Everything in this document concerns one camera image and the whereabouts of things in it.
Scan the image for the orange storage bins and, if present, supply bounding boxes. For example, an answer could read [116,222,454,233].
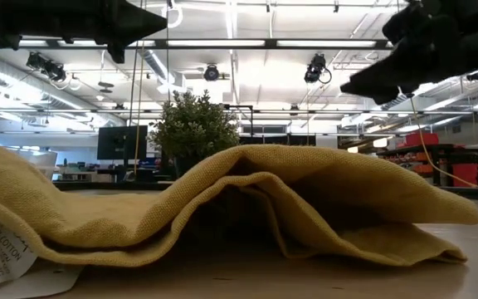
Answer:
[412,151,434,174]

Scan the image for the black shelf rack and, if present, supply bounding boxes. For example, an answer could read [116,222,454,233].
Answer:
[382,143,478,189]

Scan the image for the cluttered background desk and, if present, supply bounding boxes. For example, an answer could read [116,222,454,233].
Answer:
[56,160,118,183]

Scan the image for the clear plastic tupperware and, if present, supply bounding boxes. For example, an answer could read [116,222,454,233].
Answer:
[14,149,59,180]

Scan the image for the black plant pot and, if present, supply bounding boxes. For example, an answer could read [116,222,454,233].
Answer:
[172,153,194,178]

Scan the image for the flat red storage bin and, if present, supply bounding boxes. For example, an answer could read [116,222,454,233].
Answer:
[404,132,440,147]

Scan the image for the long yellow hanging cable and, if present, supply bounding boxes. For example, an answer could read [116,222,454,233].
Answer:
[408,97,478,189]

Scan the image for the white cable loop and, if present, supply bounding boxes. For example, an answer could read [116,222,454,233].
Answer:
[162,2,184,29]

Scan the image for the blank white label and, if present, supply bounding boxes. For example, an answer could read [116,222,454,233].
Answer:
[0,263,85,299]

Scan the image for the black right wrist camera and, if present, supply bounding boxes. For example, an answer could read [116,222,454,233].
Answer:
[382,0,435,46]

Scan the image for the thin yellow hanging cable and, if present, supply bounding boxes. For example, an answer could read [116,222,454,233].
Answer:
[133,40,145,174]

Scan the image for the thin black metal stand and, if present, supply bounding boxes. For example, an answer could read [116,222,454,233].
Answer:
[223,104,255,136]

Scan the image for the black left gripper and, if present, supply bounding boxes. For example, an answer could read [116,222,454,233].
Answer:
[21,0,168,65]

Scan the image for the black ceiling-mounted device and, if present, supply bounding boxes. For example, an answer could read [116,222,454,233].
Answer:
[26,51,67,83]

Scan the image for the black overhead frame beam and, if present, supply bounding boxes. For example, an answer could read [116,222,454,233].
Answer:
[0,38,393,51]

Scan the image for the yellow cotton cloth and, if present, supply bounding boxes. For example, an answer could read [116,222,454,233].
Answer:
[0,139,478,267]

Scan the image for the thin dark hanging cable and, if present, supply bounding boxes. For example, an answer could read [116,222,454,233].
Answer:
[128,41,139,128]

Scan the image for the round black ceiling camera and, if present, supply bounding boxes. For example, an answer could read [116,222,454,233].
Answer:
[203,64,221,82]

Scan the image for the black overhead rig camera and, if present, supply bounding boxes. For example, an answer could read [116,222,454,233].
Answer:
[304,52,333,85]

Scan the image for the green artificial plant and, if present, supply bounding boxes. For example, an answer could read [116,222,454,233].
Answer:
[147,90,241,167]

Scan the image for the tall red storage bin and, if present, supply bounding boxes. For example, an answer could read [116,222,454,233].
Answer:
[451,163,478,188]

